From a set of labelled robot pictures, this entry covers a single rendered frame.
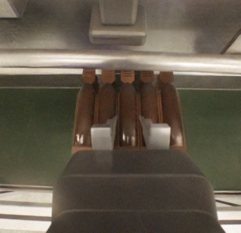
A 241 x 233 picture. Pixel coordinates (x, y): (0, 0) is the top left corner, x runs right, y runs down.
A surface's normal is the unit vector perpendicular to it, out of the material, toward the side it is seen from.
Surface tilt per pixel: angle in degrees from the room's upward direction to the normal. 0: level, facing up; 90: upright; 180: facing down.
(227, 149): 2
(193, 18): 90
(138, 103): 2
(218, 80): 90
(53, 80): 90
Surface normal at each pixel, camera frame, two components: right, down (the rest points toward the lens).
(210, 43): -0.03, 0.94
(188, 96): -0.03, -0.35
